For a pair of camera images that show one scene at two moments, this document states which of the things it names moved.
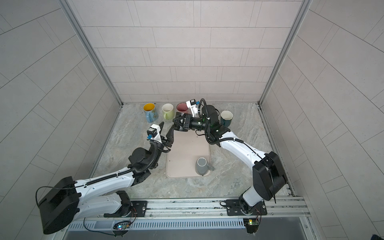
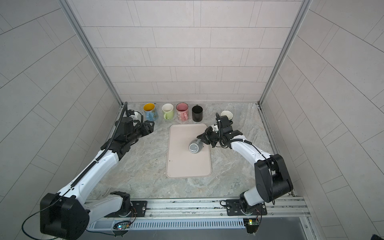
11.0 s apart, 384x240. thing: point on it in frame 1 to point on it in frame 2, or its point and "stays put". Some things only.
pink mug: (182, 107) stays put
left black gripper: (168, 141) to (146, 124)
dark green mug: (226, 118) stays put
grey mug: (202, 167) to (196, 146)
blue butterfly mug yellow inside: (151, 113) stays put
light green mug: (167, 111) stays put
